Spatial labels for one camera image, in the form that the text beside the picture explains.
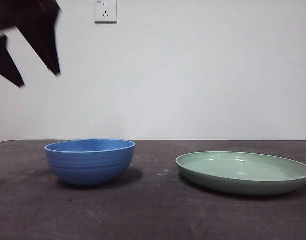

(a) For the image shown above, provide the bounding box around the white wall socket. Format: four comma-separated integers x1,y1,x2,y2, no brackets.
94,0,118,25

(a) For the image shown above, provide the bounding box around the blue ribbed bowl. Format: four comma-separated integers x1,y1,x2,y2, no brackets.
43,138,137,187

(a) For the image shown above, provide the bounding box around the green round plate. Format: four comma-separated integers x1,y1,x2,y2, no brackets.
175,150,306,196

